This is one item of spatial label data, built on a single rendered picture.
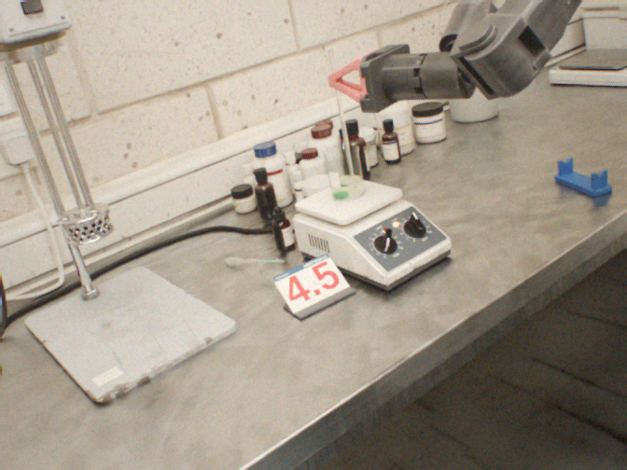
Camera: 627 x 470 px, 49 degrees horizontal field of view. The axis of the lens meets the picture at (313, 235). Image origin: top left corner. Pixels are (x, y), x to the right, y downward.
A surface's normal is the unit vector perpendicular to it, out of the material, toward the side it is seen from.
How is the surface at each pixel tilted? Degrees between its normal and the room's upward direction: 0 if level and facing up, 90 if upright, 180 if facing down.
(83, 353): 0
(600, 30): 93
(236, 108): 90
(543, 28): 90
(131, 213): 90
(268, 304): 0
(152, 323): 0
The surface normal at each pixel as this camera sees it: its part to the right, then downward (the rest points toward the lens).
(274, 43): 0.61, 0.22
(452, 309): -0.18, -0.90
